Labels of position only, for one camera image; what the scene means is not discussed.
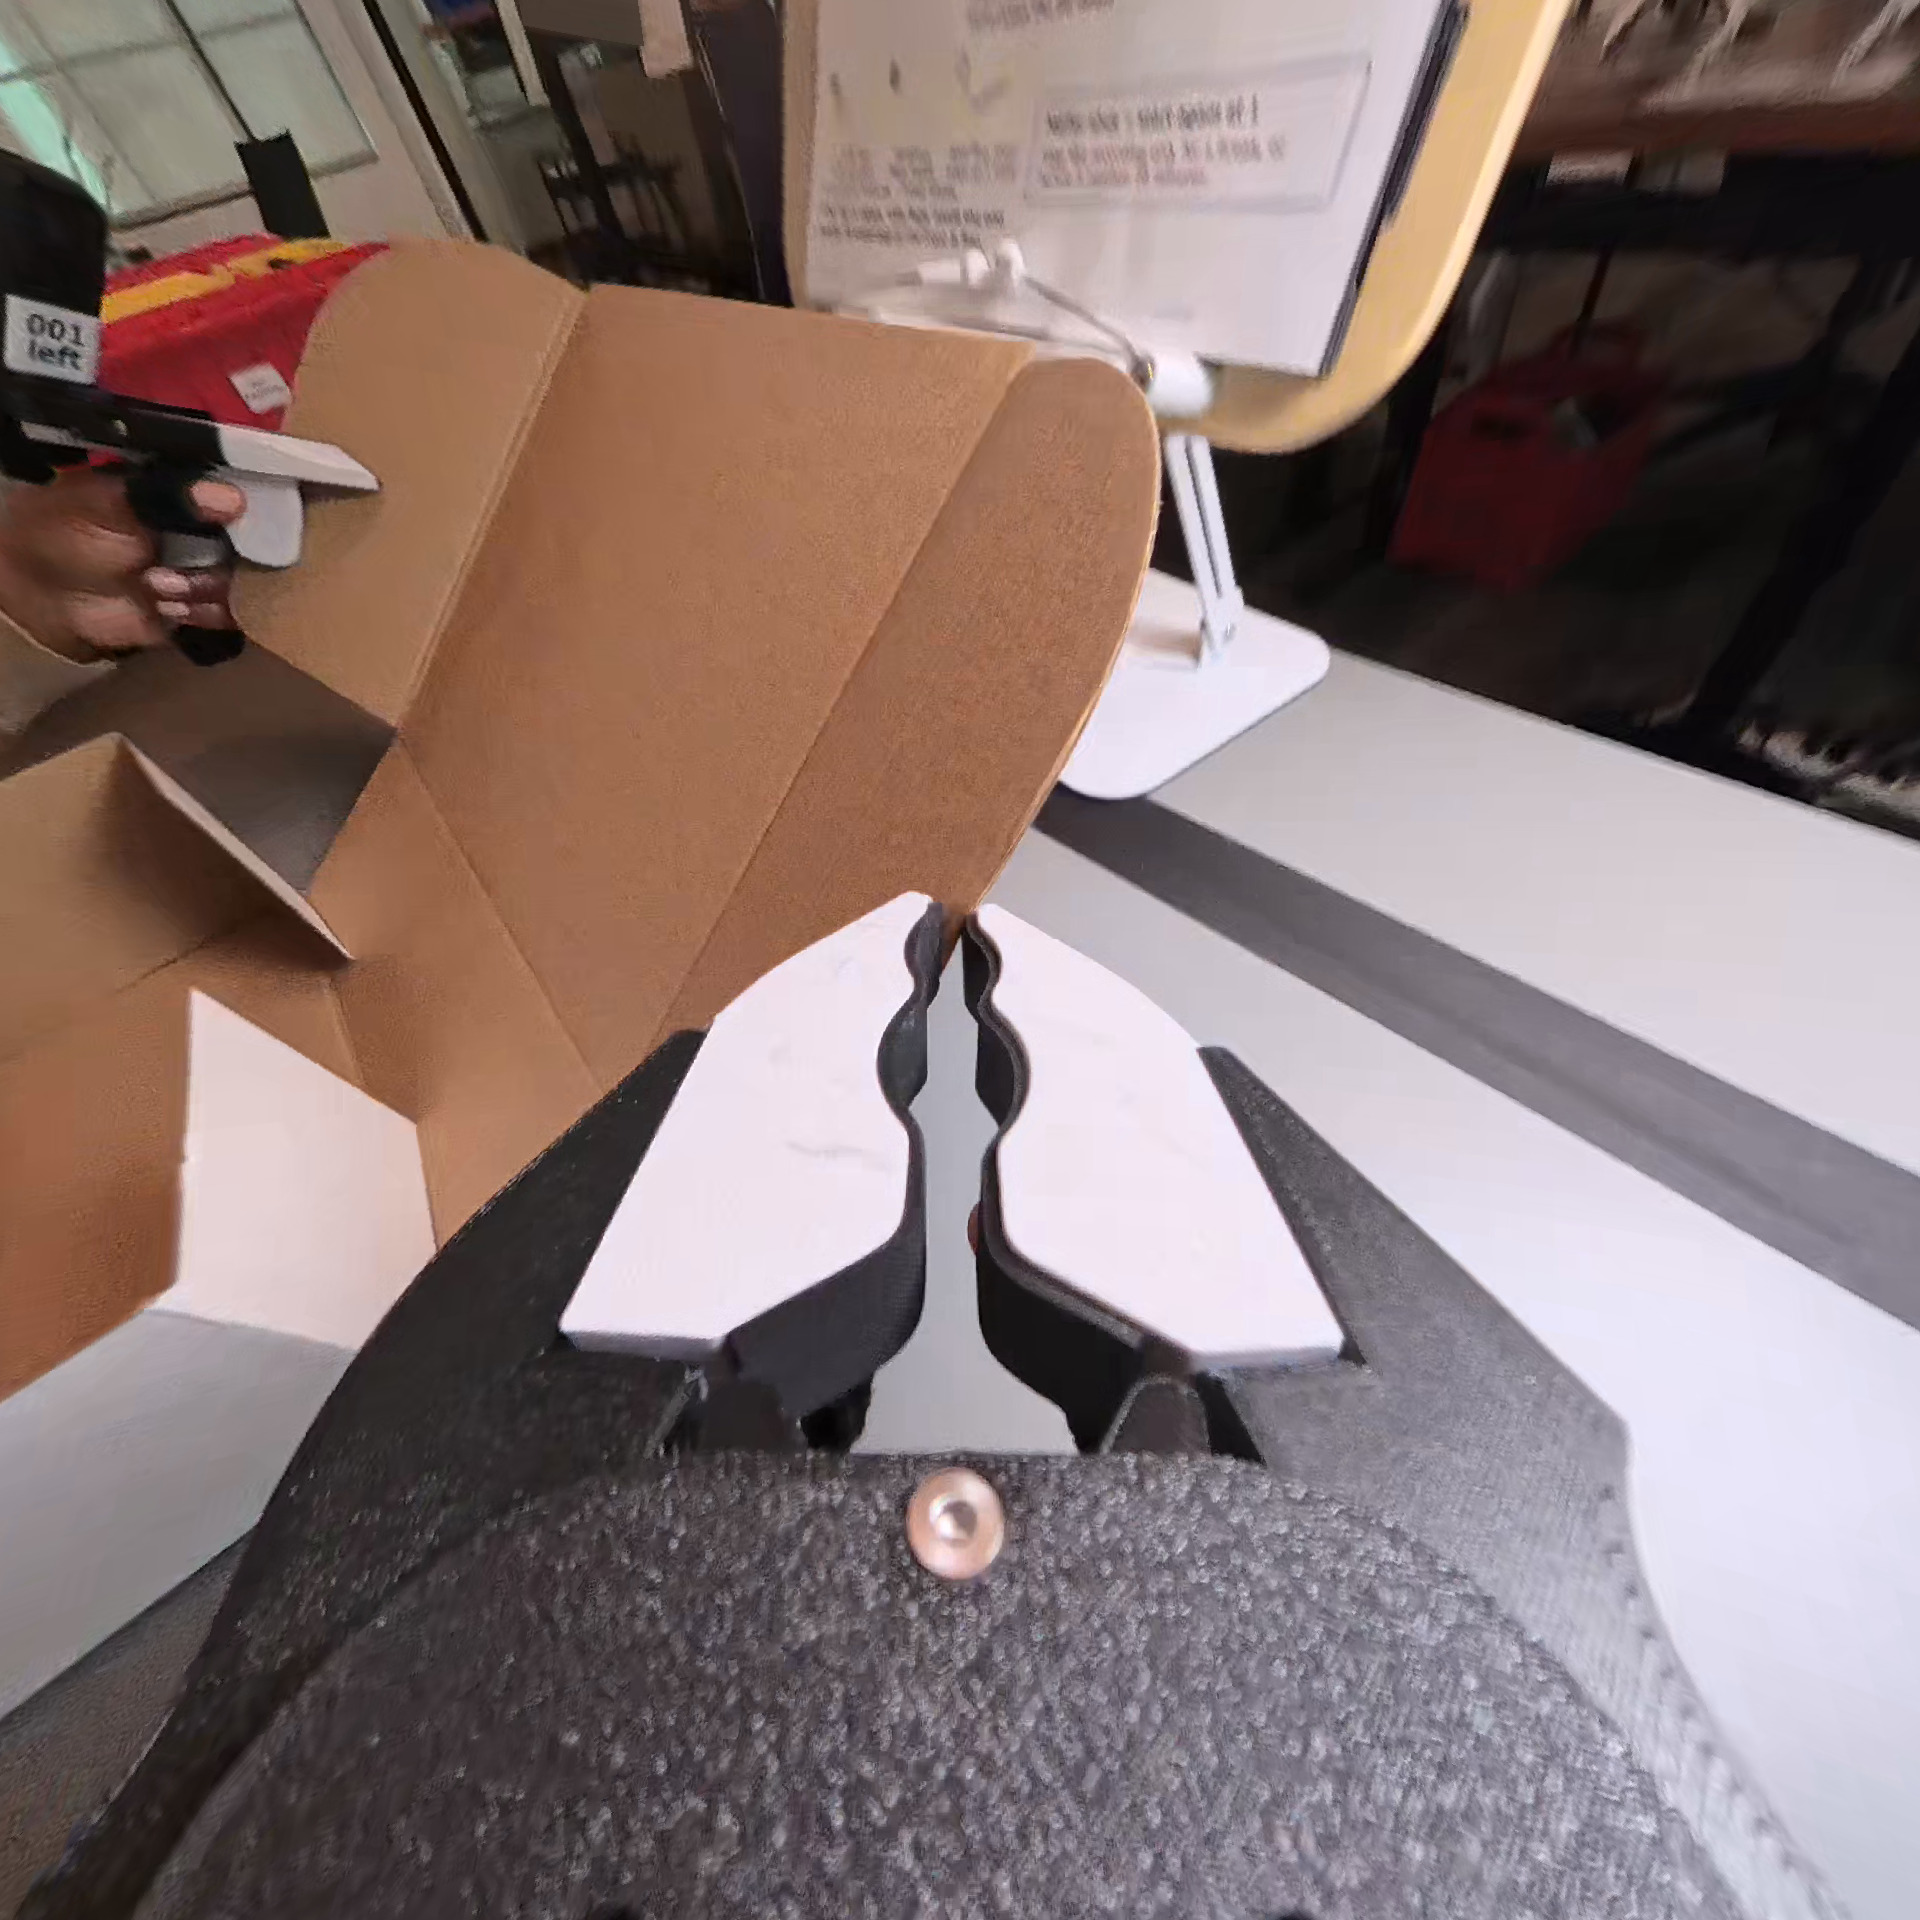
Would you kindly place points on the cardboard box with lid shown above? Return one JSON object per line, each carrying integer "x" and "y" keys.
{"x": 675, "y": 601}

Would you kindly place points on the printed instruction sheet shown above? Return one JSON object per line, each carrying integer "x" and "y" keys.
{"x": 1125, "y": 151}

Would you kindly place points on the person's left forearm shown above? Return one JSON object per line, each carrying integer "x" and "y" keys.
{"x": 30, "y": 674}

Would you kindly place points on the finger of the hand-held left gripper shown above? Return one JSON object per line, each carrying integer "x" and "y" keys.
{"x": 293, "y": 463}
{"x": 272, "y": 522}

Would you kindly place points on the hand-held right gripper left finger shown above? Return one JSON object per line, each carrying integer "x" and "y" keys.
{"x": 751, "y": 1155}

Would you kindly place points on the window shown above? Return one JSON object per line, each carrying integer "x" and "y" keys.
{"x": 180, "y": 90}

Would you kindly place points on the grey tape strip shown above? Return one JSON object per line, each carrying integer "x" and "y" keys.
{"x": 1501, "y": 1050}

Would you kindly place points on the red felt bag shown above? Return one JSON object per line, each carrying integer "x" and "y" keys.
{"x": 1515, "y": 481}

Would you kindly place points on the red and yellow bag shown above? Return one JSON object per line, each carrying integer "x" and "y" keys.
{"x": 195, "y": 338}

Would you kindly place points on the person's left hand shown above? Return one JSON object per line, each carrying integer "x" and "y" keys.
{"x": 75, "y": 563}

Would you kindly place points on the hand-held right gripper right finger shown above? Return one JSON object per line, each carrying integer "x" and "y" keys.
{"x": 1140, "y": 1184}

